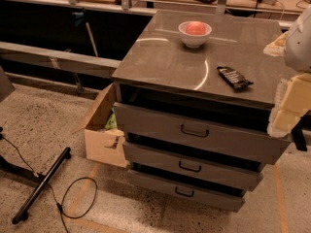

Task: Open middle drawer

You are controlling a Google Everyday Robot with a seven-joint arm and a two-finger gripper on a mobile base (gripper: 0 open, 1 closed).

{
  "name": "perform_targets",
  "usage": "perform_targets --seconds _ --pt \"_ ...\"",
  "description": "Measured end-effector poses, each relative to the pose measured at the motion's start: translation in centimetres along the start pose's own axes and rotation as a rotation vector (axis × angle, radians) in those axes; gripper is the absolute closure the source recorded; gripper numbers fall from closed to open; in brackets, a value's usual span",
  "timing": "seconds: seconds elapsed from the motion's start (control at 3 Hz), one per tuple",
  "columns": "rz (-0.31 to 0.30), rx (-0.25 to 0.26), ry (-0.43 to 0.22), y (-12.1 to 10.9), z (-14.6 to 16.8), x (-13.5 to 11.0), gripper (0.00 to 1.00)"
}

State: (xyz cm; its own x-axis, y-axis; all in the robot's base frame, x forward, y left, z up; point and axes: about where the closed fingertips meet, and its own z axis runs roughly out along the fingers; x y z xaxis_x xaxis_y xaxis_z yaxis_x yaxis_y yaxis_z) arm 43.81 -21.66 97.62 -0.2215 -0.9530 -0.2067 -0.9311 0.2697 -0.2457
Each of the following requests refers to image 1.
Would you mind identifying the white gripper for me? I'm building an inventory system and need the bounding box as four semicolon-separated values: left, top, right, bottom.
263;7;311;138

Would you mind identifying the grey drawer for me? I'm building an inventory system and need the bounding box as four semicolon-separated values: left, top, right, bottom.
128;170;245;212
123;142;263;191
114;102;290;164

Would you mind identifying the grey drawer cabinet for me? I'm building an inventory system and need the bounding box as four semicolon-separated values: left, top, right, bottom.
113;11;294;199

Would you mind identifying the grey top drawer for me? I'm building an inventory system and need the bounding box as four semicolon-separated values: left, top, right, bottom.
114;102;290;164

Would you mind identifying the grey bottom drawer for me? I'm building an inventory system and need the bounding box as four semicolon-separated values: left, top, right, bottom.
128;170;245;212

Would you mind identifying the black snack packet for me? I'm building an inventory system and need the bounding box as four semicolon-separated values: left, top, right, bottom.
217;66;253;89

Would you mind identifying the white ceramic bowl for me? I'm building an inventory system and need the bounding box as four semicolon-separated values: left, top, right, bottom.
178;21;212;49

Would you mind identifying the red apple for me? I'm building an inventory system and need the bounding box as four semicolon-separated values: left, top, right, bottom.
186;21;206;35

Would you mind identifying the green bag in box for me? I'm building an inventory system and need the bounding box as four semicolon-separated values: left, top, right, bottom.
105;109;117;130

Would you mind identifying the cardboard box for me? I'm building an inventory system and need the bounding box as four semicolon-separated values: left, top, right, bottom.
72;84;127;168

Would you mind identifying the grey metal rail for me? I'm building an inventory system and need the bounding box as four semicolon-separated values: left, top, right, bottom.
0;42;121;79

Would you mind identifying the black cable on floor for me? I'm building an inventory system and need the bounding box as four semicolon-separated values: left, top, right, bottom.
0;133;98;233

